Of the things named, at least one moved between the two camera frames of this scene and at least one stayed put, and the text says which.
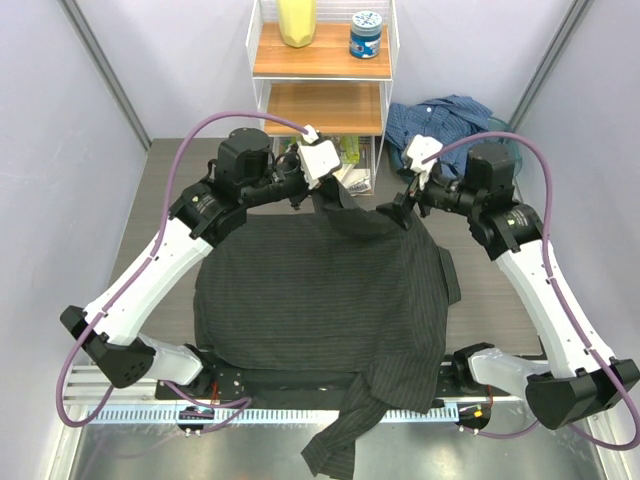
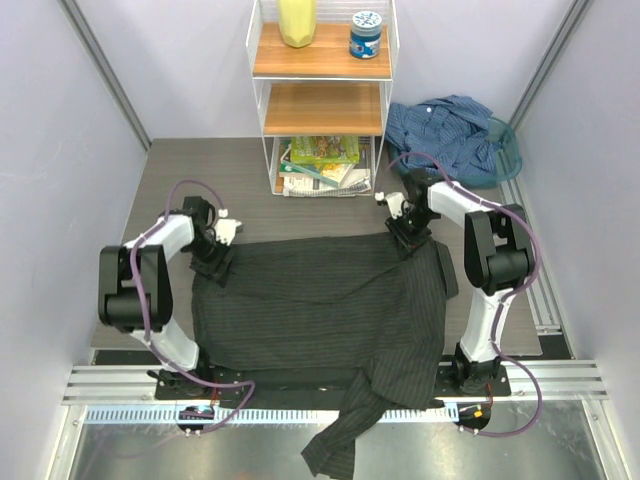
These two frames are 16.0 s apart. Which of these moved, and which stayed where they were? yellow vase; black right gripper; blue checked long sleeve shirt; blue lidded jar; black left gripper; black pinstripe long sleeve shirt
Moved: black left gripper; black pinstripe long sleeve shirt; black right gripper
Stayed: yellow vase; blue checked long sleeve shirt; blue lidded jar
